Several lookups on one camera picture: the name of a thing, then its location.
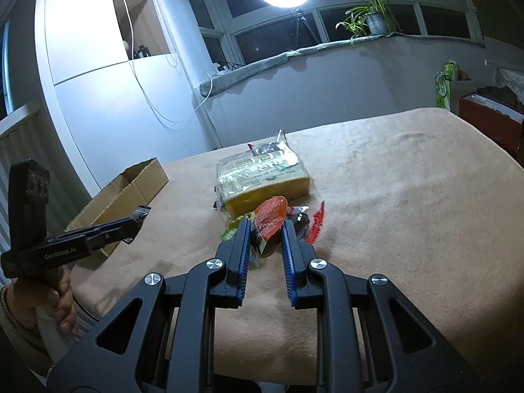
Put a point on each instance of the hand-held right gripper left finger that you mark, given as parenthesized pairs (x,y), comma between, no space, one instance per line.
(243,254)

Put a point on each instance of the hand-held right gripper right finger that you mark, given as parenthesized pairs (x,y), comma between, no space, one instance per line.
(288,262)

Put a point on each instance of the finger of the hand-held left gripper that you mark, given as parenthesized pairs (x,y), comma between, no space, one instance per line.
(106,226)
(110,240)

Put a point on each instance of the orange snack packet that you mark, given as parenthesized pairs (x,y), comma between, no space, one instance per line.
(272,213)

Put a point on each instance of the brown cardboard box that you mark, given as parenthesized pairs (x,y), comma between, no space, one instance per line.
(139,184)

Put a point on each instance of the person's left hand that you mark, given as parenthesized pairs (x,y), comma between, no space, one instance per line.
(61,299)

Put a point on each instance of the yellow-green snack packet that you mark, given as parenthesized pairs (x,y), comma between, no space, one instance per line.
(233,227)

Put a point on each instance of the dark snack packet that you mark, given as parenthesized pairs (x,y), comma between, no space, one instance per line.
(301,221)

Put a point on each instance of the red snack packet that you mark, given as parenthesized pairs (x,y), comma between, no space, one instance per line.
(317,223)

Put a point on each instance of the clear plastic snack bag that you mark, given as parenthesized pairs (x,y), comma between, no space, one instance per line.
(262,184)

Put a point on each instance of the crumpled silver foil packet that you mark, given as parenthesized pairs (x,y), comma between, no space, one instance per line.
(272,149)

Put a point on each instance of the white cabinet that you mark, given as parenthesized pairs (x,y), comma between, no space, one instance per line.
(102,102)

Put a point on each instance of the grey windowsill pad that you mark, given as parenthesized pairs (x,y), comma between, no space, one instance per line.
(262,67)

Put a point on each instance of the green and white box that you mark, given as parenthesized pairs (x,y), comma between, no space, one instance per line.
(442,90)

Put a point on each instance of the black light tripod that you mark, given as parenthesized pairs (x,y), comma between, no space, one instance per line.
(297,28)

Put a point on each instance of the red box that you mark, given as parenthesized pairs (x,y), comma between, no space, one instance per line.
(475,118)

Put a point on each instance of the potted spider plant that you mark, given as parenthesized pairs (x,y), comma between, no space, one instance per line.
(374,22)

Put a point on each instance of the white lace cloth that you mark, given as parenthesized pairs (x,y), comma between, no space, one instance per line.
(509,82)

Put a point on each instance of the white window frame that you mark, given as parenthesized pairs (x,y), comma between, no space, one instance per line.
(430,3)

